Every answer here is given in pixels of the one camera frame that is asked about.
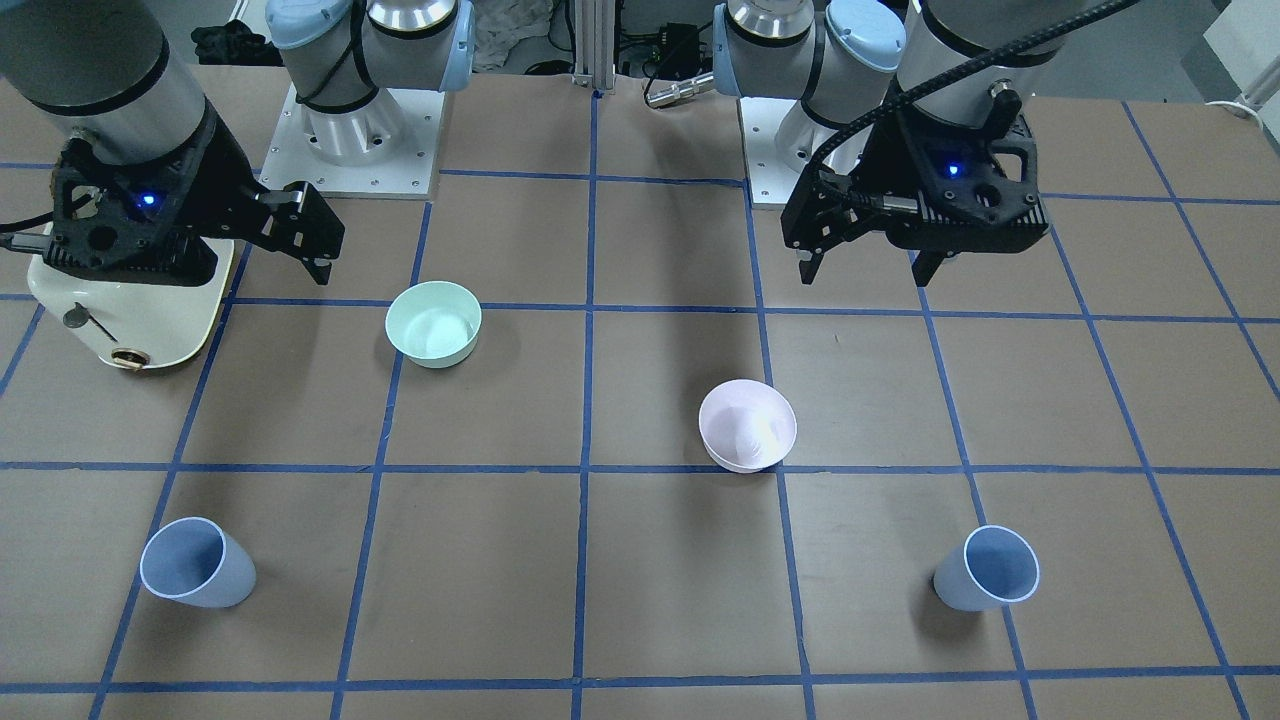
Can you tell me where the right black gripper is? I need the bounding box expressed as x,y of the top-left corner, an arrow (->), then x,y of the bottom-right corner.
44,109 -> 346,286

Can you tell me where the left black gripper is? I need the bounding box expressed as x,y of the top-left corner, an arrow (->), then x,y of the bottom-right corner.
781,97 -> 1050,288

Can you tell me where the blue cup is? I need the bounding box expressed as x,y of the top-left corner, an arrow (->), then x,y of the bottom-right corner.
932,525 -> 1041,612
140,518 -> 257,609

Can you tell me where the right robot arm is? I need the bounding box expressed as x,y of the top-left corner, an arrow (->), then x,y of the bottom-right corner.
3,1 -> 475,287

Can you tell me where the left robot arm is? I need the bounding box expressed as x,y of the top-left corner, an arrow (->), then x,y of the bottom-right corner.
712,1 -> 1087,287

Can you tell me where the mint green bowl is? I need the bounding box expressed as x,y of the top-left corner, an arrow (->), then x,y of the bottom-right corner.
384,281 -> 483,369

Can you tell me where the cream white toaster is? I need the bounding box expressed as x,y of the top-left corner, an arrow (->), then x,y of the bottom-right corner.
27,240 -> 236,372

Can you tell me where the pink bowl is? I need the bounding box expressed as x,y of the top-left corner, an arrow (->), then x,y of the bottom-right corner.
698,379 -> 797,474

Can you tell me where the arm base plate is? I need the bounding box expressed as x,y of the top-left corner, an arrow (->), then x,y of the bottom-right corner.
739,97 -> 814,210
259,87 -> 448,201

